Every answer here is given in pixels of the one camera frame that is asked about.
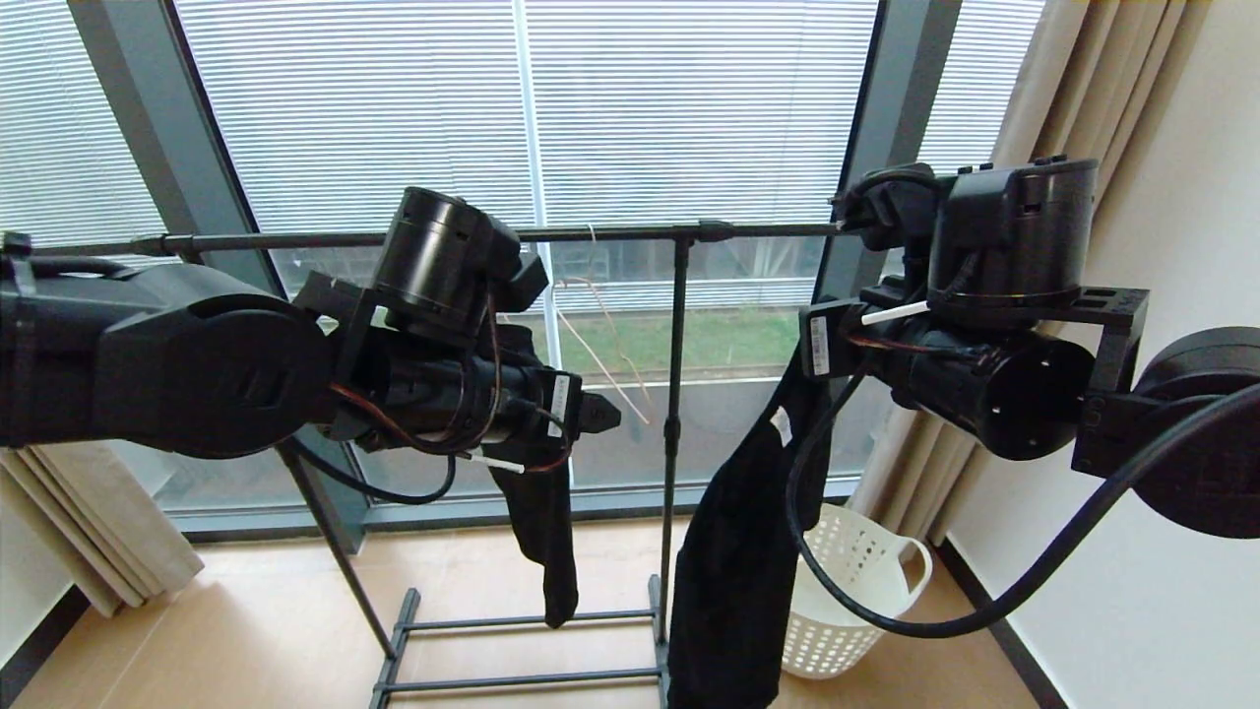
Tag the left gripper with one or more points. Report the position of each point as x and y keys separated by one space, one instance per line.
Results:
x=532 y=404

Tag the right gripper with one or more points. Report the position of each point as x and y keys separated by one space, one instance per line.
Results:
x=837 y=340

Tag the black garment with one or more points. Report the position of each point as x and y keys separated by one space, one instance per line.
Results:
x=738 y=551
x=546 y=532

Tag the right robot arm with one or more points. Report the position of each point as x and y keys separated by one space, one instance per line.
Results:
x=1034 y=374

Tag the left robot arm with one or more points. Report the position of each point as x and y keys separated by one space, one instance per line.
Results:
x=148 y=354

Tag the pink clothes hanger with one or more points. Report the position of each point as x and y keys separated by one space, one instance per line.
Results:
x=600 y=354

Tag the black clothes rack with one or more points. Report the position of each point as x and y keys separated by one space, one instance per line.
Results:
x=674 y=345

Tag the white laundry basket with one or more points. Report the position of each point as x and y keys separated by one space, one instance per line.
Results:
x=856 y=571

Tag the beige curtain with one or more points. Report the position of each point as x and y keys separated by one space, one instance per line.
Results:
x=98 y=522
x=1073 y=79

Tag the window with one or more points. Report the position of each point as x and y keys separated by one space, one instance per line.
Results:
x=197 y=148

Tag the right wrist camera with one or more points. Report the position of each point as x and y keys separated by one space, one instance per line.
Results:
x=886 y=207

